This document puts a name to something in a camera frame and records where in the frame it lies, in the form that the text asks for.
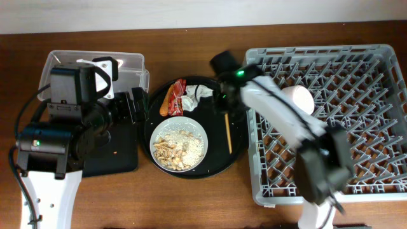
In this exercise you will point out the rice and peanut shells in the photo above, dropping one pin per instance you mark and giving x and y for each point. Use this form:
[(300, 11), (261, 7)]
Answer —
[(178, 150)]

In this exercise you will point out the grey plate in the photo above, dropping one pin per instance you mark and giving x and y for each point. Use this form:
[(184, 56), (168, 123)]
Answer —
[(179, 122)]

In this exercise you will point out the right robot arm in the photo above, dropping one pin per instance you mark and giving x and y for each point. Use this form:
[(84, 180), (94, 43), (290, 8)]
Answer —
[(323, 164)]

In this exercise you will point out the clear plastic bin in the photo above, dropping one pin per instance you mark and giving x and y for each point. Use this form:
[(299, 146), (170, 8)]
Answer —
[(131, 69)]

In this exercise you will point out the grey dishwasher rack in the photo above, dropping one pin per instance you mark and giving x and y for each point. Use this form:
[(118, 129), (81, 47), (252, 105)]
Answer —
[(360, 88)]

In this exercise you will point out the orange carrot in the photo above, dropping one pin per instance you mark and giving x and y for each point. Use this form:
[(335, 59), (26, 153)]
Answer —
[(164, 109)]

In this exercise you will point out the white tissue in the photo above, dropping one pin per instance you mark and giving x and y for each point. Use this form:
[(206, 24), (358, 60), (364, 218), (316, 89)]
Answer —
[(193, 95)]

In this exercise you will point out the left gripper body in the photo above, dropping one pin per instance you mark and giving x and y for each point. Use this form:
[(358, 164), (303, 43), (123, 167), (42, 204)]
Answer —
[(123, 109)]

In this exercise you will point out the white bowl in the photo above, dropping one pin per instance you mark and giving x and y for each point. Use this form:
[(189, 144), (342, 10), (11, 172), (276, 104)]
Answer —
[(301, 97)]

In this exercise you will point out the red snack wrapper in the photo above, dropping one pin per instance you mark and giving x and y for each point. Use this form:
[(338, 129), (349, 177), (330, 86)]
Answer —
[(175, 101)]

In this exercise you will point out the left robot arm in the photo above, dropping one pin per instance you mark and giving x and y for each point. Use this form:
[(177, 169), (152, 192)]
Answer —
[(86, 128)]

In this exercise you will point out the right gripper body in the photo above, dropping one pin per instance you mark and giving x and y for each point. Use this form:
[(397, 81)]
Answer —
[(227, 102)]

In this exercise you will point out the wooden chopstick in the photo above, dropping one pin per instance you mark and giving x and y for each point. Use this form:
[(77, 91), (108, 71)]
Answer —
[(228, 134)]

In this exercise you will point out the black rectangular tray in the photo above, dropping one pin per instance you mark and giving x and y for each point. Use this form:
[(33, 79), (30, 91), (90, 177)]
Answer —
[(116, 151)]

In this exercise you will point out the round black tray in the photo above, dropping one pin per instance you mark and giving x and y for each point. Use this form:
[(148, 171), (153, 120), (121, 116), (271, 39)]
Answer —
[(218, 157)]

